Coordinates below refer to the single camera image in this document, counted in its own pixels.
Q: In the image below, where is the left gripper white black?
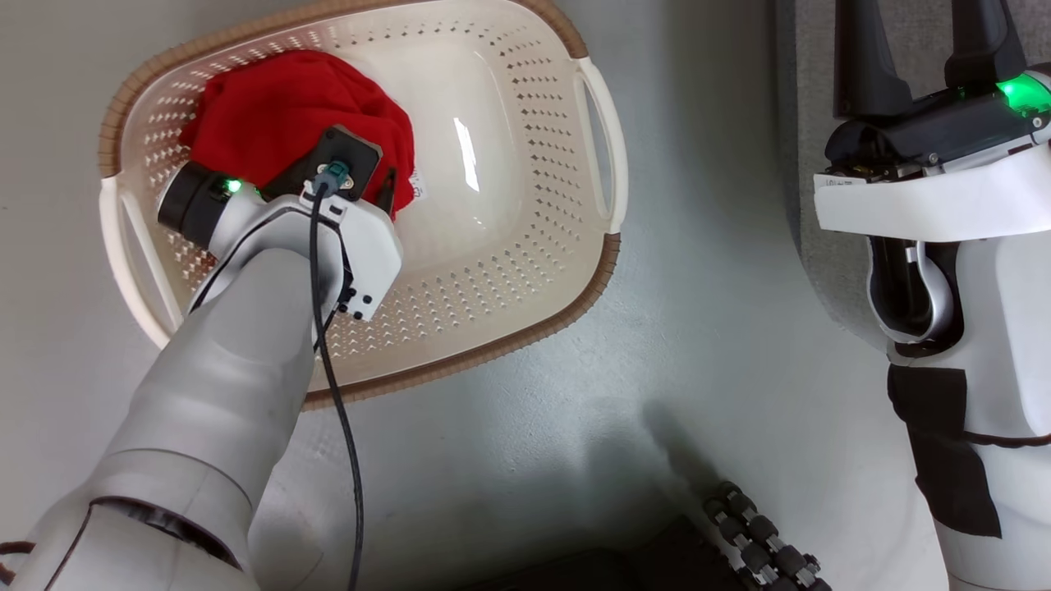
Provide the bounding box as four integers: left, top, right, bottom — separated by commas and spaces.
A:
157, 161, 404, 322

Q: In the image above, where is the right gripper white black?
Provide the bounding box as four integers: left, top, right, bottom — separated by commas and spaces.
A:
812, 0, 1051, 244

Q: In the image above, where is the red shirt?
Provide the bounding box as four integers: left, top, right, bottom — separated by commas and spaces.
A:
179, 49, 418, 221

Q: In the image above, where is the grey fabric sofa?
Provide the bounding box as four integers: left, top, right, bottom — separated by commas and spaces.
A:
772, 0, 1051, 354

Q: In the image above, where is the cream perforated plastic laundry basket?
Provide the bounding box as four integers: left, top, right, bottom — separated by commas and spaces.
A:
98, 0, 630, 412

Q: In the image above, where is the black roller wheel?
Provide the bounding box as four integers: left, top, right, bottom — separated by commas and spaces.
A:
701, 481, 833, 591

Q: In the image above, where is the black camera cable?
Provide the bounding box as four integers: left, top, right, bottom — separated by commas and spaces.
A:
308, 182, 365, 591

